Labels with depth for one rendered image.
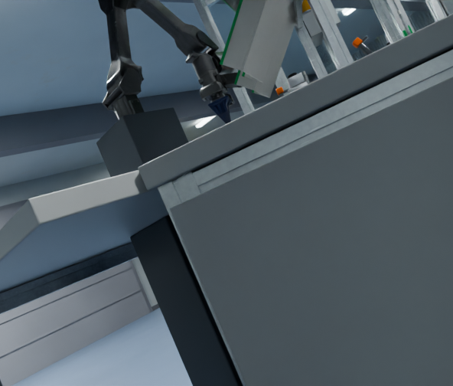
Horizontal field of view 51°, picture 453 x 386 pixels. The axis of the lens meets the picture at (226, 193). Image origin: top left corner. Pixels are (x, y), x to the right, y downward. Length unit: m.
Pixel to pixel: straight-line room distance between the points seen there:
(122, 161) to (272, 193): 0.58
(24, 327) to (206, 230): 7.77
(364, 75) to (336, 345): 0.29
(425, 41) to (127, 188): 0.36
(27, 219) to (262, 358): 0.29
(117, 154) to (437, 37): 0.72
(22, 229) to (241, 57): 0.47
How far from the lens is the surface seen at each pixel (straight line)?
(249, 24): 0.85
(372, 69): 0.55
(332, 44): 0.78
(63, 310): 8.48
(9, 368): 8.18
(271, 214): 0.53
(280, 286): 0.54
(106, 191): 0.54
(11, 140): 5.90
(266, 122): 0.53
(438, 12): 2.54
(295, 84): 1.42
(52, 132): 6.10
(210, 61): 1.35
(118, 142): 1.05
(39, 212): 0.51
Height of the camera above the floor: 0.75
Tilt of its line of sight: 5 degrees up
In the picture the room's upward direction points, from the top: 24 degrees counter-clockwise
